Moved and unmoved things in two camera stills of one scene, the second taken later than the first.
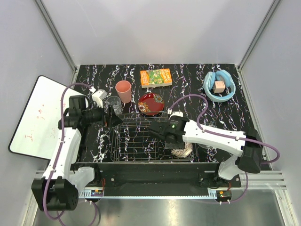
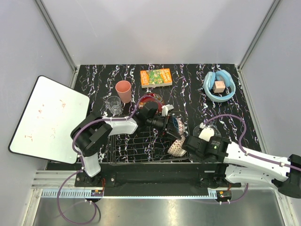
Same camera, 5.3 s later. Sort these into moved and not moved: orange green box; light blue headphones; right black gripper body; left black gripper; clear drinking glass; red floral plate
Moved: left black gripper; right black gripper body
Not moved: clear drinking glass; orange green box; light blue headphones; red floral plate
